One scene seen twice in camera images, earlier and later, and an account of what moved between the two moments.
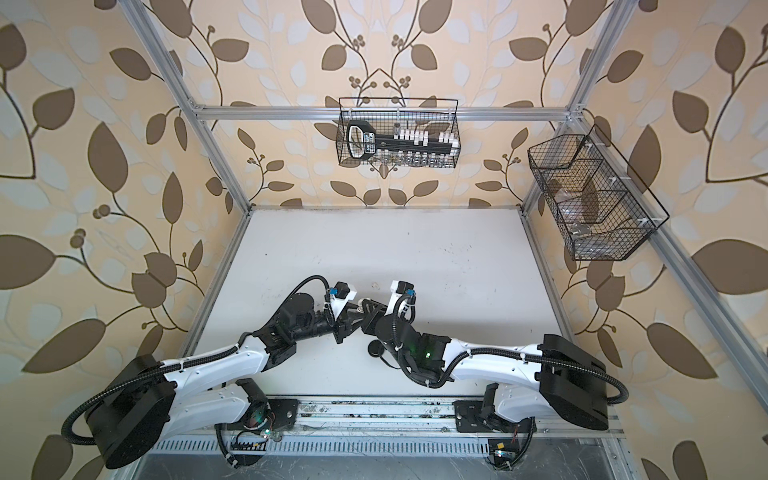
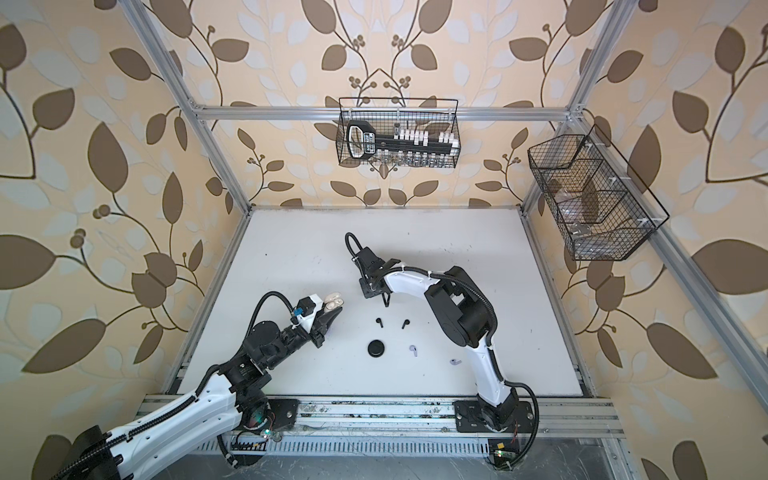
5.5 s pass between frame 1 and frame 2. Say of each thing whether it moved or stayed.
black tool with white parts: stayed
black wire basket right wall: stayed
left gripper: moved
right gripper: moved
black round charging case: stayed
